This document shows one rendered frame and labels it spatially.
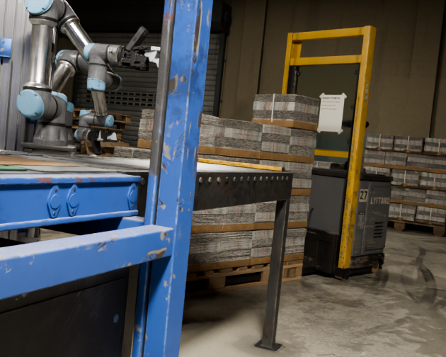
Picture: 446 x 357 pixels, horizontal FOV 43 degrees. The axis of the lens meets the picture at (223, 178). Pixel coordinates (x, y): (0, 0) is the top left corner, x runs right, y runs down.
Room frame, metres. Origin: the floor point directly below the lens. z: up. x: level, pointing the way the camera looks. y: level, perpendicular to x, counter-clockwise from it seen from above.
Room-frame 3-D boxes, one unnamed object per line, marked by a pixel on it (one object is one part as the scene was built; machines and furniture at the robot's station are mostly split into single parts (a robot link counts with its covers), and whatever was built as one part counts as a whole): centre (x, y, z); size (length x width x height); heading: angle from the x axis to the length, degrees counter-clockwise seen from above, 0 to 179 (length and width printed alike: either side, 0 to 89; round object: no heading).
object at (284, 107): (4.08, -0.40, 0.65); 0.39 x 0.30 x 1.29; 46
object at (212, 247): (3.56, 0.11, 0.42); 1.17 x 0.39 x 0.83; 136
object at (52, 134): (2.55, 0.78, 0.87); 0.15 x 0.15 x 0.10
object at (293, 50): (4.62, -0.46, 0.97); 0.09 x 0.09 x 1.75; 46
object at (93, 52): (2.36, 0.56, 1.21); 0.11 x 0.08 x 0.09; 76
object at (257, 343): (2.56, -0.28, 0.01); 0.14 x 0.13 x 0.01; 66
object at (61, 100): (2.54, 0.79, 0.98); 0.13 x 0.12 x 0.14; 167
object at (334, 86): (4.40, -0.71, 1.28); 0.57 x 0.01 x 0.65; 46
